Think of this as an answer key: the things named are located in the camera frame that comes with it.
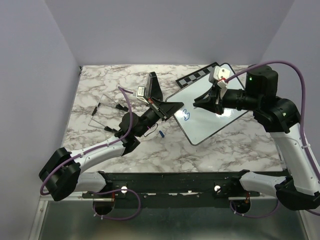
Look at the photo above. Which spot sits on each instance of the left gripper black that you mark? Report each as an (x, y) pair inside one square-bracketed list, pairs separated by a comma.
[(165, 109)]

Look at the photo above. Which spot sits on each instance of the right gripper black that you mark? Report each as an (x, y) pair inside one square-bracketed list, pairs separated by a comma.
[(217, 104)]

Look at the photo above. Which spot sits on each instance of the whiteboard with black frame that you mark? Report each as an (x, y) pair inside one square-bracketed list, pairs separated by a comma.
[(199, 124)]

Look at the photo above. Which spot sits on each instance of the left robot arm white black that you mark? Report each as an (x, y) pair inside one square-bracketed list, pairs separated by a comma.
[(66, 170)]

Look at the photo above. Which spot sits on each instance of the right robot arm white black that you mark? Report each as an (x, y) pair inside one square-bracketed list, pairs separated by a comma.
[(281, 118)]

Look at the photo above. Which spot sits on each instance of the black metronome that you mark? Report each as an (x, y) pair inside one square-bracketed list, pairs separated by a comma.
[(151, 85)]

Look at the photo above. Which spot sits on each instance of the black grey chessboard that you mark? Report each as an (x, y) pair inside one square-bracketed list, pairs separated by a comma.
[(196, 75)]

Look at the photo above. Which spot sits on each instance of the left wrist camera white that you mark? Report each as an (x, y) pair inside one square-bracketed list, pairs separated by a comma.
[(140, 94)]

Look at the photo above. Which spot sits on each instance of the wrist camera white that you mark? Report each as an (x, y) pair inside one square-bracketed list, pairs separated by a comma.
[(220, 75), (140, 94)]

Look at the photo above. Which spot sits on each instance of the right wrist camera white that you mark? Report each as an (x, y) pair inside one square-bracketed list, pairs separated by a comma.
[(220, 75)]

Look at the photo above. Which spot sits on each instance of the wire whiteboard stand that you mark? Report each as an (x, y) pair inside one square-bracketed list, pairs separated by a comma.
[(106, 112)]

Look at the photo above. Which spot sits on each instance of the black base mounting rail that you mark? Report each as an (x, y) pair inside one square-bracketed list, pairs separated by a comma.
[(169, 190)]

